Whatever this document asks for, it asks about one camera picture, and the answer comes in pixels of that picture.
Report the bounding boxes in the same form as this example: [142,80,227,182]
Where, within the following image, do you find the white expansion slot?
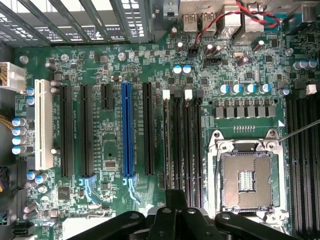
[34,78,54,171]

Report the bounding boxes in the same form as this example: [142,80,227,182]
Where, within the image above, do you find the short black expansion slot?
[100,83,114,111]

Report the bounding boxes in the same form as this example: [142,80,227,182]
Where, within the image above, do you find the blue expansion slot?
[121,81,135,179]

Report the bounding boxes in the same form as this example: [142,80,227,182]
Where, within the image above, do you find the red black twisted wire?
[194,0,281,49]

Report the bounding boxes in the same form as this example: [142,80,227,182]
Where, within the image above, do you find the white power connector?
[0,61,28,94]

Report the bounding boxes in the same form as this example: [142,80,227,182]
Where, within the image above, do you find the thin metal locking lever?
[278,119,320,145]

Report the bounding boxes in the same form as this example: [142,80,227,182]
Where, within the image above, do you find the silver rear ports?
[180,0,266,40]

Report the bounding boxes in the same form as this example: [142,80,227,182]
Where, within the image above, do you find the metal CPU socket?
[206,128,289,229]

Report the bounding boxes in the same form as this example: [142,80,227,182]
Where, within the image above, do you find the black RAM slot white latch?
[297,84,317,240]
[183,89,195,208]
[161,89,176,191]

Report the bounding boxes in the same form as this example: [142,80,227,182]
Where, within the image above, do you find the green motherboard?
[13,9,320,240]

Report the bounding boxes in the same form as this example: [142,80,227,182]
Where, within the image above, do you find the long black expansion slot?
[141,81,156,176]
[79,84,94,178]
[59,84,74,178]

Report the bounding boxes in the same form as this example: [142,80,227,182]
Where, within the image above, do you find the silver chipset heatsink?
[61,216,115,240]

